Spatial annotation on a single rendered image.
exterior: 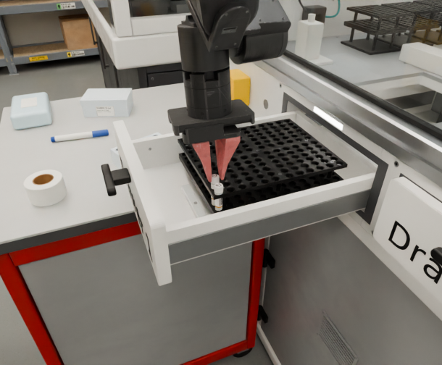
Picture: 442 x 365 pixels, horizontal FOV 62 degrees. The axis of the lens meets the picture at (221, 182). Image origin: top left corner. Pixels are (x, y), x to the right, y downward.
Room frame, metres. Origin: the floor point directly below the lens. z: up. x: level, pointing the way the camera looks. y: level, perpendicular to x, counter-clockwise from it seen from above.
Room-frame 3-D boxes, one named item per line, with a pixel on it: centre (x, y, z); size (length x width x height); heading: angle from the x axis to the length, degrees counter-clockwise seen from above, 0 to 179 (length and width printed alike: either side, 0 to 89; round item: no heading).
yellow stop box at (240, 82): (0.87, -0.03, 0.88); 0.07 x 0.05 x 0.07; 22
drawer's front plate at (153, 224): (0.45, 0.13, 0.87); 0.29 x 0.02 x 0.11; 22
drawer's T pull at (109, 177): (0.44, 0.15, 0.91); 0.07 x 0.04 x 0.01; 22
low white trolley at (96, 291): (0.83, 0.26, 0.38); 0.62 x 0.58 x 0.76; 22
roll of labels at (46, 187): (0.58, 0.34, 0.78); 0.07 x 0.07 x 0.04
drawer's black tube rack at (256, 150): (0.52, -0.06, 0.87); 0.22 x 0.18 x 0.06; 112
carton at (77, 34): (4.06, 1.45, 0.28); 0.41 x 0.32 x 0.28; 116
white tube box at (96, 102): (0.99, 0.32, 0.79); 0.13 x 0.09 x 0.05; 92
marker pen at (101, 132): (0.82, 0.35, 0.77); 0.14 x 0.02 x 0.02; 107
